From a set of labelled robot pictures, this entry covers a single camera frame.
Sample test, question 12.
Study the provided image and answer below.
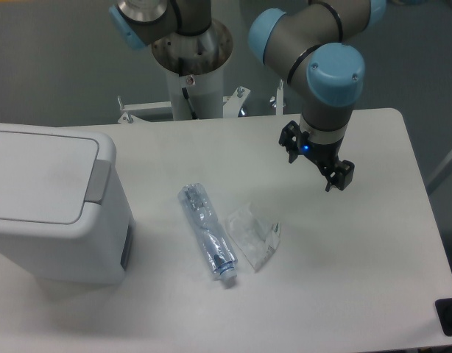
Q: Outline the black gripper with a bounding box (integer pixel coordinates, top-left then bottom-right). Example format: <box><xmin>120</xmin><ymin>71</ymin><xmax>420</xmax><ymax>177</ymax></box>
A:
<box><xmin>278</xmin><ymin>121</ymin><xmax>355</xmax><ymax>191</ymax></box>

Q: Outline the white push-button trash can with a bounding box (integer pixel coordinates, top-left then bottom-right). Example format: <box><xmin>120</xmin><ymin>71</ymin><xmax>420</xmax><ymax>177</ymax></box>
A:
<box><xmin>0</xmin><ymin>123</ymin><xmax>135</xmax><ymax>284</ymax></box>

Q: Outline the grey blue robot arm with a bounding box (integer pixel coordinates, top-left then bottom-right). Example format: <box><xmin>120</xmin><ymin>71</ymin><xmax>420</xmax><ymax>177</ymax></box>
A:
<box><xmin>109</xmin><ymin>1</ymin><xmax>386</xmax><ymax>190</ymax></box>

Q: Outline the clear plastic wrapper bag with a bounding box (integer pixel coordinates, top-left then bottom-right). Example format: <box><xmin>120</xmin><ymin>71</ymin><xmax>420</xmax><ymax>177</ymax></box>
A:
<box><xmin>225</xmin><ymin>202</ymin><xmax>281</xmax><ymax>272</ymax></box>

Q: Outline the crushed clear plastic bottle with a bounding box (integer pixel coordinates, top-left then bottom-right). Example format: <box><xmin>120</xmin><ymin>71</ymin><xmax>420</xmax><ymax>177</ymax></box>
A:
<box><xmin>177</xmin><ymin>183</ymin><xmax>238</xmax><ymax>288</ymax></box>

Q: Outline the black clamp at table edge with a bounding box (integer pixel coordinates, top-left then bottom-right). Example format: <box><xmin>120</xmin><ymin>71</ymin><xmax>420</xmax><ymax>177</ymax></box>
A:
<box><xmin>435</xmin><ymin>298</ymin><xmax>452</xmax><ymax>337</ymax></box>

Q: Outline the white pedestal base frame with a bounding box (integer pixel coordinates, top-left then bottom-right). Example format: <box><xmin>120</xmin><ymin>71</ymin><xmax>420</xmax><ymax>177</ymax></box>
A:
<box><xmin>116</xmin><ymin>78</ymin><xmax>286</xmax><ymax>124</ymax></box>

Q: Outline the white frame at right edge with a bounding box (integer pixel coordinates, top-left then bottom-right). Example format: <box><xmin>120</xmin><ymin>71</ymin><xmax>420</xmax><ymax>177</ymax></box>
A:
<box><xmin>425</xmin><ymin>149</ymin><xmax>452</xmax><ymax>195</ymax></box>

